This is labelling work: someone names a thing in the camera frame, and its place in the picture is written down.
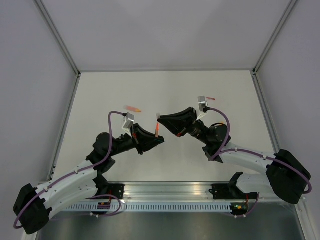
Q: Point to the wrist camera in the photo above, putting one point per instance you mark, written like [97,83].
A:
[203,107]
[128,122]

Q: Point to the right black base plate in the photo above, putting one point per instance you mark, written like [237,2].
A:
[221,191]

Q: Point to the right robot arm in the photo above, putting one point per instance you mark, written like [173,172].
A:
[279,173]

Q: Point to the white slotted cable duct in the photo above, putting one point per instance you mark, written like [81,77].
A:
[150,207]

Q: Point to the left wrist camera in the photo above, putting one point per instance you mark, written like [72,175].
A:
[128,122]

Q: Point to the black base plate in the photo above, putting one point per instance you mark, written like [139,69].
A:
[115,189]
[221,191]

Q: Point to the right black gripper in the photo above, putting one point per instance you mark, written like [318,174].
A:
[181,123]

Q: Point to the right aluminium frame post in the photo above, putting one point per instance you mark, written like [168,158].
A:
[281,23]

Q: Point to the aluminium frame post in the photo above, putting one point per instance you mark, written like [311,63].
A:
[281,23]
[57,36]

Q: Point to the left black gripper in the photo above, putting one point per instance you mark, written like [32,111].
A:
[144,144]

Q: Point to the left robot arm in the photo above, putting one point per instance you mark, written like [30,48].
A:
[36,205]

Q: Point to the aluminium mounting rail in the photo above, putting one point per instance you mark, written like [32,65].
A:
[170,191]

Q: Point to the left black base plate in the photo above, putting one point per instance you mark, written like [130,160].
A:
[115,189]

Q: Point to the orange marker pen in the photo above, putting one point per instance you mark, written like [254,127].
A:
[132,109]

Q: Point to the left aluminium frame post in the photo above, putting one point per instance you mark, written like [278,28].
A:
[57,36]

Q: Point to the orange grip clear pen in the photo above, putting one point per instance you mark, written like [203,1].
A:
[157,130]

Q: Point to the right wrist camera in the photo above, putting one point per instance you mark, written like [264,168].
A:
[203,107]

